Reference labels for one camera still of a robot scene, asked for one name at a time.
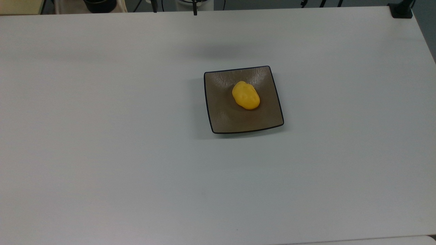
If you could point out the black table clamp mount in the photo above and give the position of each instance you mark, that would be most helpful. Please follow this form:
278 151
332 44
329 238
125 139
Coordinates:
402 10

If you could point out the yellow potato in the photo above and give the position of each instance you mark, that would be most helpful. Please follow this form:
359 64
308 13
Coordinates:
246 96

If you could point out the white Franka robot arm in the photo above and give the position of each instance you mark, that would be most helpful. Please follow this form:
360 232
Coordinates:
204 4

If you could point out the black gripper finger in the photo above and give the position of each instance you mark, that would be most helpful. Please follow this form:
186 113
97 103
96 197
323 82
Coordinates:
195 8
155 6

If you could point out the black round bin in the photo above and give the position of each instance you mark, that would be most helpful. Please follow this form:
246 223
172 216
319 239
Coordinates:
100 5

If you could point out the light wooden board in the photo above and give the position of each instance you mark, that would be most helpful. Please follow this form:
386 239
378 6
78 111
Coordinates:
20 6

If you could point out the black tripod legs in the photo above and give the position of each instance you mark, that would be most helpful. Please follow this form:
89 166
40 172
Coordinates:
303 3

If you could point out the square brown ceramic plate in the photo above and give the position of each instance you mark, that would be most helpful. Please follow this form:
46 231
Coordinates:
224 115

